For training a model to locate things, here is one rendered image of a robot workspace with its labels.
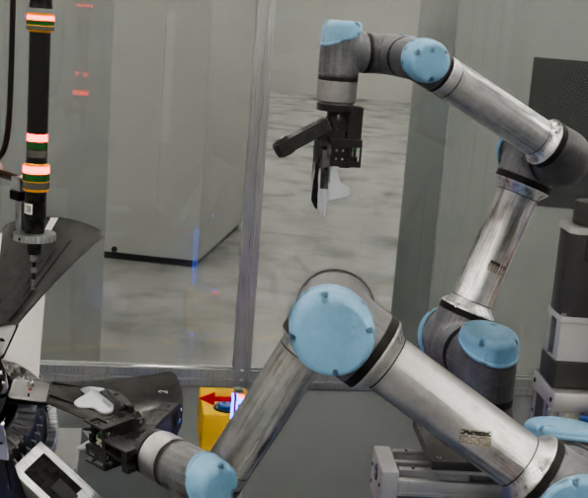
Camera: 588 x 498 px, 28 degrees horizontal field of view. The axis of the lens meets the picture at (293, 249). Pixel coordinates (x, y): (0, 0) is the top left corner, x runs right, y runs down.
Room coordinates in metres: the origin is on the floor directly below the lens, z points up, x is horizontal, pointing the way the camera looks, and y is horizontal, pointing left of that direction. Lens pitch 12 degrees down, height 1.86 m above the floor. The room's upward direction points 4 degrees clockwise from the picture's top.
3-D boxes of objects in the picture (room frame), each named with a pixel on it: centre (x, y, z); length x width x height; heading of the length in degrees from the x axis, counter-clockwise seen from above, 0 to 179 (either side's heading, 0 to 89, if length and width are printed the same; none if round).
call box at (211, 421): (2.21, 0.11, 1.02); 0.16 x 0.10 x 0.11; 8
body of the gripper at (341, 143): (2.19, -0.07, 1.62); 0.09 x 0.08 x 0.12; 98
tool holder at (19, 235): (1.87, 0.43, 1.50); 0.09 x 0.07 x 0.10; 43
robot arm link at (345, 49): (2.19, -0.06, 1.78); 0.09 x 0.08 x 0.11; 111
